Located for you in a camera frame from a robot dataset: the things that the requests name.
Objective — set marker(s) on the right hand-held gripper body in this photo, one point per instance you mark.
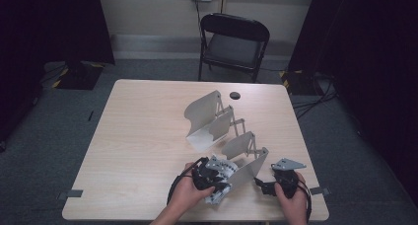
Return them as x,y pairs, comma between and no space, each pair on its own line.
287,182

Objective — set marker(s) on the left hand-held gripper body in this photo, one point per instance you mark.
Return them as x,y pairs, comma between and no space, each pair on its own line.
205,177

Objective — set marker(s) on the person's left hand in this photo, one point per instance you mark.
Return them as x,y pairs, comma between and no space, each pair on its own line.
187,198

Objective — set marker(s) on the person's right hand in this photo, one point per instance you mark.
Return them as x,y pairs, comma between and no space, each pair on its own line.
297,210

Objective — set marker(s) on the grey tape strip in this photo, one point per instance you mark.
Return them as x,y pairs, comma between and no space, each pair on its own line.
322,190
70,194

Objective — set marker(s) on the black round table grommet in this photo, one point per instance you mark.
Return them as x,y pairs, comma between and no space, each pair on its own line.
235,95

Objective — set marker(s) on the black stand base, yellow-striped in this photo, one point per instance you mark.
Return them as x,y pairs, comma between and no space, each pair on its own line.
297,83
79,77

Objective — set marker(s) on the black folding chair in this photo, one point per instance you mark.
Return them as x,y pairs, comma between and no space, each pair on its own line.
233,49

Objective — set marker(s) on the black curtain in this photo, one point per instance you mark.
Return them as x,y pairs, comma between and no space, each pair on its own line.
371,54
49,27

